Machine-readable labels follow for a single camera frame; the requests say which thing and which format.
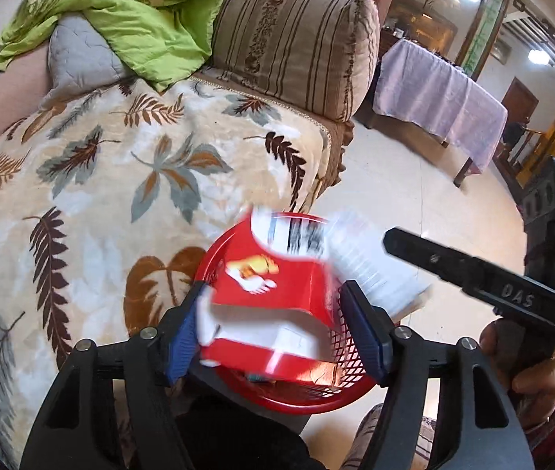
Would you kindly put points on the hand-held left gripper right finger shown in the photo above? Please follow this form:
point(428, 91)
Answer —
point(363, 328)

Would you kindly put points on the checked cloth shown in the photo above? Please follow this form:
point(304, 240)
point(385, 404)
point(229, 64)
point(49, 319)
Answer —
point(390, 440)

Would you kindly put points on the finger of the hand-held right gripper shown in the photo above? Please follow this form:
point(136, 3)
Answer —
point(434, 257)

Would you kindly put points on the striped brown sofa cushion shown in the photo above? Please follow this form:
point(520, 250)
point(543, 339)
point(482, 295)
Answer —
point(297, 44)

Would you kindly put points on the red and white torn carton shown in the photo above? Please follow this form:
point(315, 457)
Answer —
point(277, 279)

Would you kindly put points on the brown wooden door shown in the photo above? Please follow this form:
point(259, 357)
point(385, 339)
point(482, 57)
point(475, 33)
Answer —
point(519, 103)

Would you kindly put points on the wood framed glass partition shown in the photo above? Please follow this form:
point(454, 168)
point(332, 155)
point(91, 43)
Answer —
point(429, 10)

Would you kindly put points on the wooden table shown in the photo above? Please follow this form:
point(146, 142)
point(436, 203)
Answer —
point(462, 174)

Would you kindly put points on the long white carton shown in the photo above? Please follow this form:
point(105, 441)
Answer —
point(370, 264)

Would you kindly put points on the lilac tablecloth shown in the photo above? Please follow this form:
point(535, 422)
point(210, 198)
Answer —
point(434, 98)

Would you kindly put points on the person's right hand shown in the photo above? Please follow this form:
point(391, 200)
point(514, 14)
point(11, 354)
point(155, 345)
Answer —
point(544, 391)

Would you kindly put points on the red mesh basket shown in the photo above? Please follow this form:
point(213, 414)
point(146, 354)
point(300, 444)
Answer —
point(307, 396)

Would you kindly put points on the grey quilted pillow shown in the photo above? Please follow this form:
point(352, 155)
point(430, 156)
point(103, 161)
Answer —
point(82, 54)

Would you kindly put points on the green quilt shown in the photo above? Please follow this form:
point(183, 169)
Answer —
point(135, 24)

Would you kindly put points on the leaf printed beige blanket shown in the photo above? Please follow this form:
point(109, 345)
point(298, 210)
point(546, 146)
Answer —
point(86, 254)

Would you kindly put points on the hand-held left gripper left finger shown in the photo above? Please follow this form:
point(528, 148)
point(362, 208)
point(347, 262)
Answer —
point(182, 333)

